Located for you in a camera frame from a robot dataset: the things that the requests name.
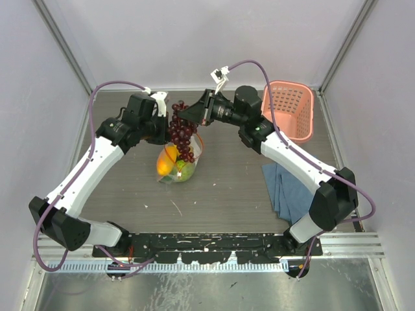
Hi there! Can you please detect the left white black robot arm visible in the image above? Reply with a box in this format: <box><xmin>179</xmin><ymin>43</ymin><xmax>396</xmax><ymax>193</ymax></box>
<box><xmin>29</xmin><ymin>91</ymin><xmax>169</xmax><ymax>257</ymax></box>

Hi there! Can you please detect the aluminium front rail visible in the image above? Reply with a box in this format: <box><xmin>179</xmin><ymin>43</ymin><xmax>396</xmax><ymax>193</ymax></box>
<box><xmin>38</xmin><ymin>233</ymin><xmax>385</xmax><ymax>261</ymax></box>

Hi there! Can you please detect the right aluminium frame post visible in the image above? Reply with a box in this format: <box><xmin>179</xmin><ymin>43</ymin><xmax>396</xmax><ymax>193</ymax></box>
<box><xmin>318</xmin><ymin>0</ymin><xmax>378</xmax><ymax>95</ymax></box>

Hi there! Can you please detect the slotted cable duct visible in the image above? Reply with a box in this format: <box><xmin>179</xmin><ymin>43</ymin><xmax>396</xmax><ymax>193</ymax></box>
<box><xmin>58</xmin><ymin>259</ymin><xmax>289</xmax><ymax>273</ymax></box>

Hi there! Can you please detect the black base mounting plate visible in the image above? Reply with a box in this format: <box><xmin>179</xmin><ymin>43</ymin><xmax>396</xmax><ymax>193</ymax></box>
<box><xmin>106</xmin><ymin>233</ymin><xmax>323</xmax><ymax>264</ymax></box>

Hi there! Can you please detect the left aluminium frame post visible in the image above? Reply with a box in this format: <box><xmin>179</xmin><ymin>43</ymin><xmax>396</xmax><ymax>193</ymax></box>
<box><xmin>32</xmin><ymin>1</ymin><xmax>95</xmax><ymax>95</ymax></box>

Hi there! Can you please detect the blue folded cloth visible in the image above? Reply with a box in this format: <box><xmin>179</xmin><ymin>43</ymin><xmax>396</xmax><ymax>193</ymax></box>
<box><xmin>262</xmin><ymin>163</ymin><xmax>314</xmax><ymax>224</ymax></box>

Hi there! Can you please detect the dark purple grape bunch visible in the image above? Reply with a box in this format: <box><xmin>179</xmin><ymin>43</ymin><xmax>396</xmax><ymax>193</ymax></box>
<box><xmin>169</xmin><ymin>100</ymin><xmax>197</xmax><ymax>163</ymax></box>

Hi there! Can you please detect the yellow orange mango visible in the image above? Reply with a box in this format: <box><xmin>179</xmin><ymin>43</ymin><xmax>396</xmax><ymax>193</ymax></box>
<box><xmin>156</xmin><ymin>145</ymin><xmax>178</xmax><ymax>176</ymax></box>

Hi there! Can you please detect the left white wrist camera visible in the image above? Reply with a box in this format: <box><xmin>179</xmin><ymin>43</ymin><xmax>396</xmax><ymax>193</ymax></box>
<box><xmin>142</xmin><ymin>87</ymin><xmax>169</xmax><ymax>117</ymax></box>

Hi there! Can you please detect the aluminium frame post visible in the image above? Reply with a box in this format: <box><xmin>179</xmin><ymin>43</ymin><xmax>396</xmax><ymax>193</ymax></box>
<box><xmin>318</xmin><ymin>0</ymin><xmax>378</xmax><ymax>95</ymax></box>
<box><xmin>32</xmin><ymin>1</ymin><xmax>95</xmax><ymax>95</ymax></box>

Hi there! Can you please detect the green custard apple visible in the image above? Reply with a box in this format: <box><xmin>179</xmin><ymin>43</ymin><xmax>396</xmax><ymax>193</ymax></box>
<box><xmin>175</xmin><ymin>160</ymin><xmax>196</xmax><ymax>182</ymax></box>

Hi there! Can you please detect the pink plastic basket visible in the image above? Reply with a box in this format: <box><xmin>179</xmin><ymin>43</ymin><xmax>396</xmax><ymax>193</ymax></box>
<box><xmin>261</xmin><ymin>80</ymin><xmax>314</xmax><ymax>144</ymax></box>

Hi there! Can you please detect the clear red zip top bag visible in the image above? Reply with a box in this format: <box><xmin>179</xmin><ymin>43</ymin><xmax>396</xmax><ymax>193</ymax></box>
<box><xmin>156</xmin><ymin>133</ymin><xmax>204</xmax><ymax>184</ymax></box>

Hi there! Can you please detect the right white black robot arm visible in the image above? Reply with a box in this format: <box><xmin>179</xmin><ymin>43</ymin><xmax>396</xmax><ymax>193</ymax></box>
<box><xmin>178</xmin><ymin>86</ymin><xmax>358</xmax><ymax>255</ymax></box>

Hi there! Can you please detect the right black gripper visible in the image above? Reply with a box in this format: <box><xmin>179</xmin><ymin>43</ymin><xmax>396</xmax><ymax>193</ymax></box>
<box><xmin>178</xmin><ymin>89</ymin><xmax>246</xmax><ymax>128</ymax></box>

